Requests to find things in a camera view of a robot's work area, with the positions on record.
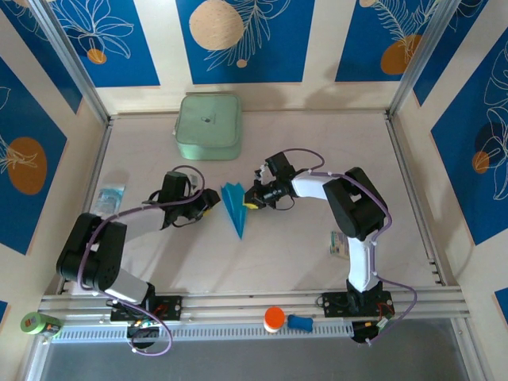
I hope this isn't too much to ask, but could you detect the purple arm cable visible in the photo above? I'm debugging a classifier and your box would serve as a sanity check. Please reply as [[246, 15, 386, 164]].
[[282, 148, 418, 345], [78, 165, 206, 355]]

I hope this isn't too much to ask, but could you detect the blue bone-shaped object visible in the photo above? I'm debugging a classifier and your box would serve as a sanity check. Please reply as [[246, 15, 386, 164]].
[[287, 314, 314, 332]]

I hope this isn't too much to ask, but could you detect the pale green zip case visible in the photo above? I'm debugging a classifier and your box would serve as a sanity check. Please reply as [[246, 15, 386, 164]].
[[171, 94, 243, 162]]

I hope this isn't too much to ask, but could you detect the aluminium side rail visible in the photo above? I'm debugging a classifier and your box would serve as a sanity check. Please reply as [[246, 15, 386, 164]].
[[383, 110, 445, 287], [58, 114, 114, 295]]

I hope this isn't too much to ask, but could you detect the long aluminium table rail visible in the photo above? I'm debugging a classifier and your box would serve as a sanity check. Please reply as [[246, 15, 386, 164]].
[[38, 288, 469, 318]]

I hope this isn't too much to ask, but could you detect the green tape roll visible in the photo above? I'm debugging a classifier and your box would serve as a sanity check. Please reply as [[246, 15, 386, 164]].
[[20, 311, 64, 340]]

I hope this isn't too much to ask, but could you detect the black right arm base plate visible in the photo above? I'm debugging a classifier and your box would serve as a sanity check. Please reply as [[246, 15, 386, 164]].
[[321, 291, 394, 318]]

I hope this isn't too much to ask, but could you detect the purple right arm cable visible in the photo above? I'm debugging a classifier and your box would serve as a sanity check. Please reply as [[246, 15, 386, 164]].
[[282, 148, 418, 345]]

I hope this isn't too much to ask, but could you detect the clear plastic packet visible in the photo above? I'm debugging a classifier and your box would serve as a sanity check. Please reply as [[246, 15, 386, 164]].
[[94, 182, 127, 215]]

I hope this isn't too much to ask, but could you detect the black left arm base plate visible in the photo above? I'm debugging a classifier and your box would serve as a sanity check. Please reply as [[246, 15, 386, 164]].
[[110, 295, 183, 322]]

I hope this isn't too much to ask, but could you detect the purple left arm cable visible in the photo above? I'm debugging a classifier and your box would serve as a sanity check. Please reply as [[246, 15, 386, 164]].
[[78, 165, 206, 355]]

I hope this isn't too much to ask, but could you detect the printed card packet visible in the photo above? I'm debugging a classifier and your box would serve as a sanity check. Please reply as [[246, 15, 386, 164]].
[[328, 230, 351, 260]]

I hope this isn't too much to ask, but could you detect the aluminium frame post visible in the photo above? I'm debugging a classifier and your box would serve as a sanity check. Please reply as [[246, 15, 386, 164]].
[[391, 0, 464, 118], [29, 0, 111, 124]]

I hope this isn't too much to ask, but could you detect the black wired connector box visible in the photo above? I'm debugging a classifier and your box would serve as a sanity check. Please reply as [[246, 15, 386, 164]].
[[351, 320, 379, 344], [125, 317, 163, 351]]

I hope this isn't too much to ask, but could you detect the turquoise square paper sheet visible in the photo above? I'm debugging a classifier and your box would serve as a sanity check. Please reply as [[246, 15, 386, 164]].
[[220, 181, 249, 241]]

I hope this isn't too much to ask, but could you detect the white jar orange lid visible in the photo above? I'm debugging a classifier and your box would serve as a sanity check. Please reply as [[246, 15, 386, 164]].
[[264, 306, 286, 334]]

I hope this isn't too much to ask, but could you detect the white slotted cable duct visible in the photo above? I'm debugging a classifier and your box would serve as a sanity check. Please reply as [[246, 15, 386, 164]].
[[51, 321, 355, 341]]

